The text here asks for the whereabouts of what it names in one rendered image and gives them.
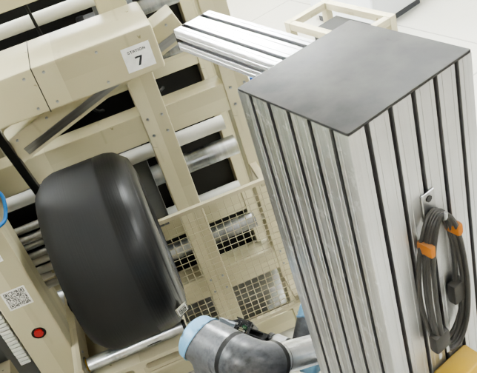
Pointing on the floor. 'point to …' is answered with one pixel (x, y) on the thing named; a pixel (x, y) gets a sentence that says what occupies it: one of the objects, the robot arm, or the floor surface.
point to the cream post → (18, 274)
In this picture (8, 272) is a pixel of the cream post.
